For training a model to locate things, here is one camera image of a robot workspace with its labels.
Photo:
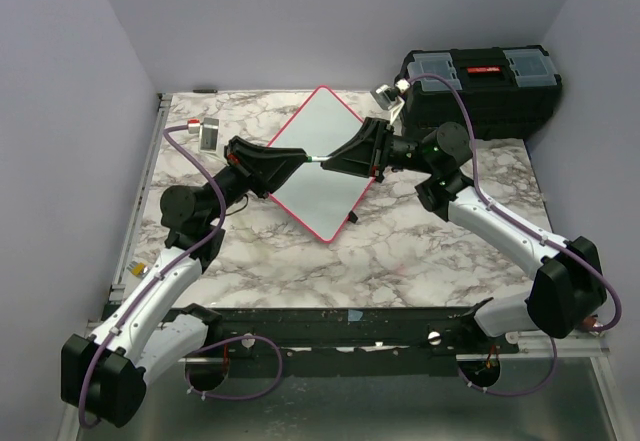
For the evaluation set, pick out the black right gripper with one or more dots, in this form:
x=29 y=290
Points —
x=367 y=153

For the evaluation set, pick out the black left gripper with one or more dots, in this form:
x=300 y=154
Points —
x=267 y=168

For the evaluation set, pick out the green white whiteboard marker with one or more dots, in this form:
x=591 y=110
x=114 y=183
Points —
x=317 y=159

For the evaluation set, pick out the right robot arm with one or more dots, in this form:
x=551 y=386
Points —
x=566 y=275

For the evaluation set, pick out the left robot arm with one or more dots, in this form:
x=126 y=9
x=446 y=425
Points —
x=106 y=374

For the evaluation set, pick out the pink framed whiteboard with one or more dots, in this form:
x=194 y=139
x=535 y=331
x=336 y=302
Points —
x=320 y=200

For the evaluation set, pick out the black toolbox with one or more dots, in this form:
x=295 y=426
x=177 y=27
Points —
x=508 y=92

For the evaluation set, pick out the yellow grey small object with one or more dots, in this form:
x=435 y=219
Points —
x=137 y=269

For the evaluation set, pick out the copper pipe fitting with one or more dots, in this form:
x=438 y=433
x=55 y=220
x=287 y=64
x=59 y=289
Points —
x=591 y=324

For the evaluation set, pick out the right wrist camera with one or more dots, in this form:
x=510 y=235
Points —
x=390 y=98

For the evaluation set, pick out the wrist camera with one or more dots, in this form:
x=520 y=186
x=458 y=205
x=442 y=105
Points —
x=390 y=98
x=207 y=129

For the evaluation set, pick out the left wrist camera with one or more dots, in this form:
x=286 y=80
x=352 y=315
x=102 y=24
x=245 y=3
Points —
x=207 y=129

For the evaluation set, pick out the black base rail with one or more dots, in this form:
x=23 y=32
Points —
x=323 y=342

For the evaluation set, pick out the aluminium frame rail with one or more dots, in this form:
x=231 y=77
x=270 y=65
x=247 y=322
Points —
x=118 y=285

